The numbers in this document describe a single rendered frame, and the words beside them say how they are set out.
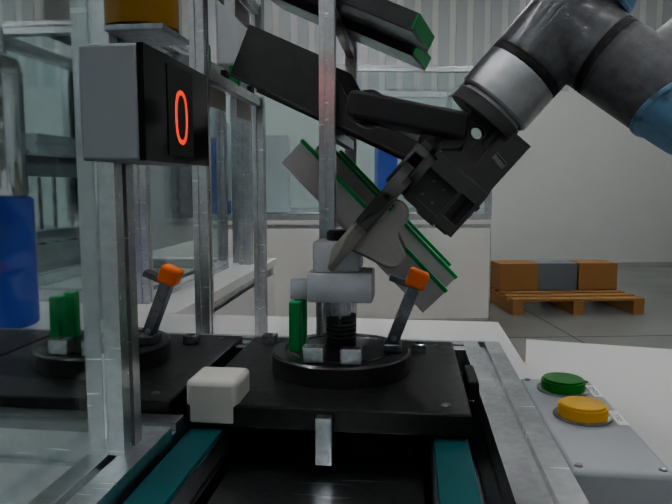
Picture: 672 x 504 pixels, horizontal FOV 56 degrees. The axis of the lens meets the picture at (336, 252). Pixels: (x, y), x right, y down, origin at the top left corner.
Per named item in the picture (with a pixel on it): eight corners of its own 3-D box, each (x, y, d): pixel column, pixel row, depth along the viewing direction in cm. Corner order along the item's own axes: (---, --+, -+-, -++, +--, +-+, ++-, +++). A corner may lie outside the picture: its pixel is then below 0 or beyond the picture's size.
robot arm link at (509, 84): (496, 38, 55) (485, 56, 63) (460, 79, 56) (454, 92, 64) (561, 94, 55) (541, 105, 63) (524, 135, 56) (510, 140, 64)
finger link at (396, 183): (368, 230, 56) (432, 157, 57) (355, 219, 56) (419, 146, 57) (364, 234, 61) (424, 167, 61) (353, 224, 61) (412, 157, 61)
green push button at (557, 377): (578, 392, 62) (579, 372, 62) (590, 406, 58) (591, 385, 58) (536, 390, 62) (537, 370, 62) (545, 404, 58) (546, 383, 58)
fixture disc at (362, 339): (410, 351, 70) (410, 334, 70) (410, 392, 56) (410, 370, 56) (286, 347, 72) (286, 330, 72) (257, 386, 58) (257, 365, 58)
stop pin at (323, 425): (333, 460, 53) (333, 414, 52) (331, 466, 51) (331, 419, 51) (317, 459, 53) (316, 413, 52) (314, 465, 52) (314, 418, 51)
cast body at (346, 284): (374, 295, 65) (374, 228, 64) (372, 303, 61) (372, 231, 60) (294, 294, 66) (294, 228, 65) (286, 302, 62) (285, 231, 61)
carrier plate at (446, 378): (452, 358, 75) (452, 340, 74) (471, 439, 51) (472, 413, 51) (255, 352, 78) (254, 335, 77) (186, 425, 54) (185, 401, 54)
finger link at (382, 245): (368, 303, 57) (434, 227, 58) (319, 260, 57) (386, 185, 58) (366, 302, 61) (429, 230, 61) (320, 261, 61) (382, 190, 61)
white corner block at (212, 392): (251, 409, 58) (250, 366, 57) (237, 428, 53) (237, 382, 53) (202, 407, 58) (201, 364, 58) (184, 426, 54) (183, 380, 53)
